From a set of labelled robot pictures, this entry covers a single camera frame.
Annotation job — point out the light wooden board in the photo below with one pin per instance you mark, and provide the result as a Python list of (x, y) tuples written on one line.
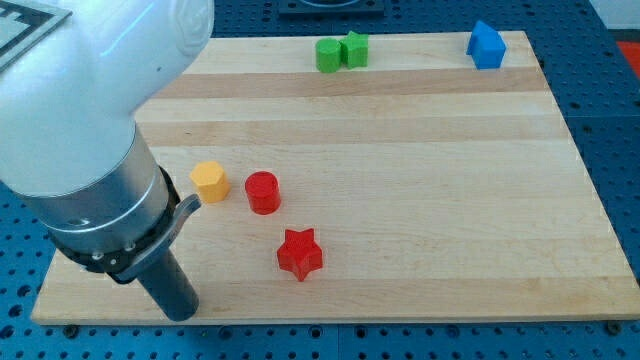
[(438, 192)]

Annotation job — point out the red star block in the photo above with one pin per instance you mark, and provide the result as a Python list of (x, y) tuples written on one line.
[(300, 254)]

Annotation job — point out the green star block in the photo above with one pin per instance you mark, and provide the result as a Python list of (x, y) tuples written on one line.
[(355, 50)]

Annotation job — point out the red cylinder block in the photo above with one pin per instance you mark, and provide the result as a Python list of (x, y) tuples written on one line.
[(263, 194)]

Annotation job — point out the red object at right edge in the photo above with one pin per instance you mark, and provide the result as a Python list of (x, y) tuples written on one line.
[(631, 52)]

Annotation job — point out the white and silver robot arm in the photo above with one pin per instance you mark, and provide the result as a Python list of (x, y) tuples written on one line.
[(73, 75)]

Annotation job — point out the green cylinder block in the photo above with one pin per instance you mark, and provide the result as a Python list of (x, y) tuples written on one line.
[(328, 55)]

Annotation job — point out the yellow hexagon block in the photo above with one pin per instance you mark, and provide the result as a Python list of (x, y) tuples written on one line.
[(211, 181)]

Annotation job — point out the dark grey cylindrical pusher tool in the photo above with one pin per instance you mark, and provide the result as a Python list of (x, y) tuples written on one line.
[(170, 288)]

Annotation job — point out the black square base plate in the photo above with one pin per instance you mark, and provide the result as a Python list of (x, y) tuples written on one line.
[(330, 7)]

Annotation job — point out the black and white marker tag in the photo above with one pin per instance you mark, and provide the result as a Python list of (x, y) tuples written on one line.
[(25, 23)]

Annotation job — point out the blue house-shaped block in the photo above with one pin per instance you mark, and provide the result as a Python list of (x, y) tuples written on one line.
[(486, 47)]

